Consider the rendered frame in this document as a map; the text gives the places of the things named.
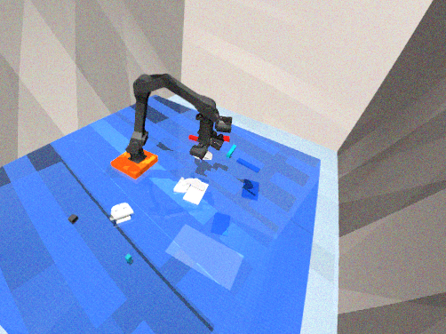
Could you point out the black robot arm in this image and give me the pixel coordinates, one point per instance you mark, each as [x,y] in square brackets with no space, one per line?
[208,113]

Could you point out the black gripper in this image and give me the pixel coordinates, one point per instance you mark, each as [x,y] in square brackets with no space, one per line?
[200,149]

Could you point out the cyan flat bar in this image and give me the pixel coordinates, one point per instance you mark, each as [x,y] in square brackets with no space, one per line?
[231,150]

